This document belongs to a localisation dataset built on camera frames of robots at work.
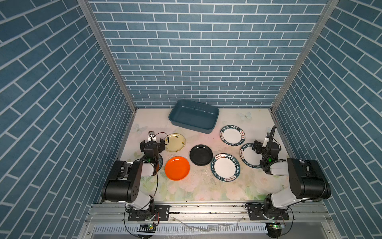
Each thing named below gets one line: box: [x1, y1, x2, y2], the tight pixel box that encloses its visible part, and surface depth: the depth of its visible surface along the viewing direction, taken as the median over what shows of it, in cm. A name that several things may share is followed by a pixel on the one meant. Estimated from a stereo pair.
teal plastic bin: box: [168, 99, 220, 134], surface depth 119 cm
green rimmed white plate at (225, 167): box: [210, 152, 241, 183], surface depth 91 cm
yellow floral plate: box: [164, 133, 187, 153], surface depth 101 cm
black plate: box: [189, 144, 214, 167], surface depth 96 cm
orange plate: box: [164, 155, 191, 181], surface depth 90 cm
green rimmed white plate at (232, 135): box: [219, 124, 246, 146], surface depth 107 cm
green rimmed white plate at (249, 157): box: [239, 142, 263, 169], surface depth 94 cm
